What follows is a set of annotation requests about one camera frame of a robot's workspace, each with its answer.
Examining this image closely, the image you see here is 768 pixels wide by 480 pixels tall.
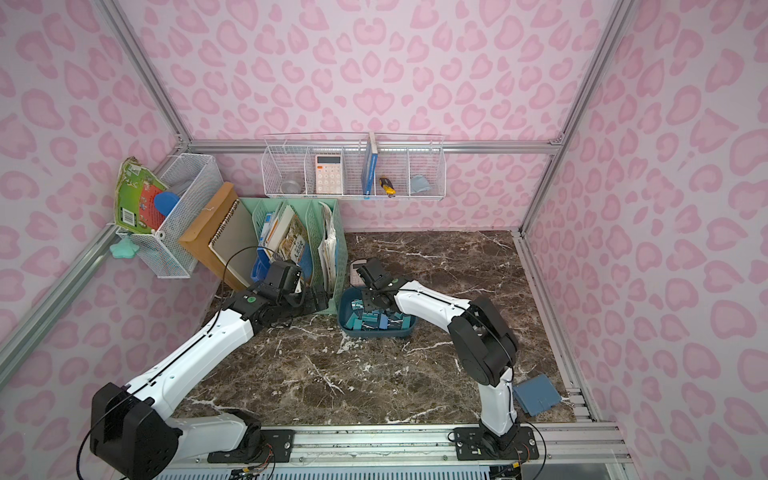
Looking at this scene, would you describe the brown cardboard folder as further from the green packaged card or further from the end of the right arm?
the end of the right arm

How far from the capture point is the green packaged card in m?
0.68

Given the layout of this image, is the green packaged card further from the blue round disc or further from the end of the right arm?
the end of the right arm

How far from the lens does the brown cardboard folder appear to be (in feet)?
2.52

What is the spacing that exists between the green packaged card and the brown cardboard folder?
→ 3.2 inches

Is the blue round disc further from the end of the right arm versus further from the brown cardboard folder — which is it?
the end of the right arm
